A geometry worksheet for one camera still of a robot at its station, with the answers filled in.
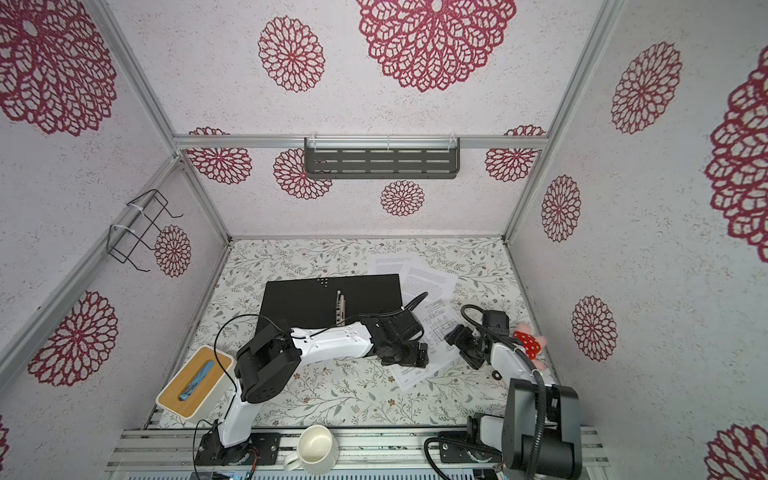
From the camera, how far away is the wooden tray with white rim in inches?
30.3

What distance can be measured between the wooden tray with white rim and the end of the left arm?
457 millimetres

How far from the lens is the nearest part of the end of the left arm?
0.67 metres
